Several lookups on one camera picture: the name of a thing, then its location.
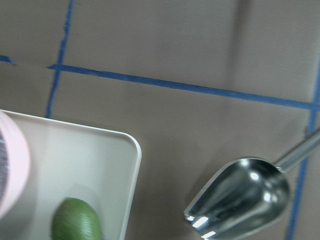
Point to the steel ice scoop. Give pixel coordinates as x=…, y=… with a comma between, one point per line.
x=246, y=195

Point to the pink bowl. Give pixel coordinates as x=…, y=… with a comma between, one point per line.
x=15, y=163

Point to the cream plastic tray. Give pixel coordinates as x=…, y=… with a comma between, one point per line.
x=95, y=165

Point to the green lime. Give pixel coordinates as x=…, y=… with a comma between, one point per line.
x=74, y=219

